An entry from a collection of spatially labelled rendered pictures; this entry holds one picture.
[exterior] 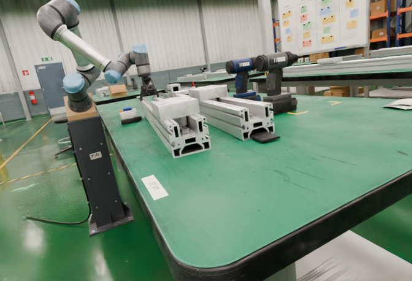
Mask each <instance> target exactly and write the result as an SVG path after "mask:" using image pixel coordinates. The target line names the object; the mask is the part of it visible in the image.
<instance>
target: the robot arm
mask: <svg viewBox="0 0 412 281"><path fill-rule="evenodd" d="M78 15H80V8H79V6H78V4H77V3H76V2H75V1H74V0H51V1H50V2H48V3H47V4H46V5H44V6H42V7H41V8H40V9H39V10H38V12H37V21H38V23H39V26H40V27H41V29H42V30H43V32H44V33H45V34H46V35H47V36H48V37H49V38H51V39H53V40H54V41H59V42H60V43H62V44H63V45H65V46H66V47H67V48H69V49H70V50H71V52H72V54H73V56H74V59H75V62H76V63H75V68H76V70H77V71H76V72H73V73H71V74H68V75H66V76H65V78H64V79H63V86H64V89H65V91H66V93H67V97H68V100H67V105H68V107H69V108H70V110H71V111H73V112H78V113H81V112H86V111H87V110H89V109H90V108H91V107H92V105H93V101H92V99H91V97H90V96H89V94H88V93H87V89H88V88H89V87H90V86H91V85H92V84H93V82H94V81H95V80H96V79H98V78H99V76H100V74H101V71H102V72H103V73H105V74H104V77H105V79H107V81H108V82H110V83H117V82H118V81H119V80H120V79H121V78H122V76H123V75H124V74H125V73H126V71H127V70H128V69H129V68H130V67H131V66H132V65H134V64H135V65H136V68H137V69H135V70H136V71H137V73H138V74H139V75H138V76H139V77H141V78H142V83H143V86H140V89H141V92H140V100H141V102H142V100H148V99H147V98H146V97H145V95H146V96H148V95H153V97H152V98H153V100H154V101H155V98H159V93H158V91H157V89H156V88H155V86H154V84H153V81H152V79H151V77H149V78H148V76H149V75H151V67H150V62H149V58H148V52H147V47H146V45H144V44H139V45H133V46H132V50H131V51H128V52H122V53H120V54H118V55H117V57H116V61H115V62H113V61H111V60H110V59H108V58H107V57H106V56H104V55H103V54H102V53H100V52H99V51H97V50H96V49H95V48H93V47H92V46H90V45H89V44H87V43H86V42H85V41H84V40H83V38H82V35H81V33H80V30H79V28H78V25H79V24H80V22H79V19H78Z"/></svg>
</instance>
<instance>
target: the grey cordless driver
mask: <svg viewBox="0 0 412 281"><path fill-rule="evenodd" d="M298 58H301V56H297V55H296V54H293V53H291V52H277V53H269V54H264V55H259V56H257V58H256V60H255V66H256V69H257V70H258V71H259V72H265V71H268V72H269V73H268V74H267V77H266V89H267V95H266V96H264V97H263V101H261V102H267V103H272V105H273V108H272V109H269V111H273V115H278V114H282V113H285V112H289V111H292V110H296V109H297V99H296V98H295V97H291V96H292V95H291V93H281V79H282V78H283V71H282V70H283V68H286V67H290V66H292V64H293V63H295V62H296V61H297V60H298Z"/></svg>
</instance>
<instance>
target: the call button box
mask: <svg viewBox="0 0 412 281"><path fill-rule="evenodd" d="M120 119H121V124H122V125H126V124H130V123H136V122H139V120H141V119H142V117H141V116H139V117H138V115H137V110H136V109H135V108H134V109H129V110H123V112H121V113H120Z"/></svg>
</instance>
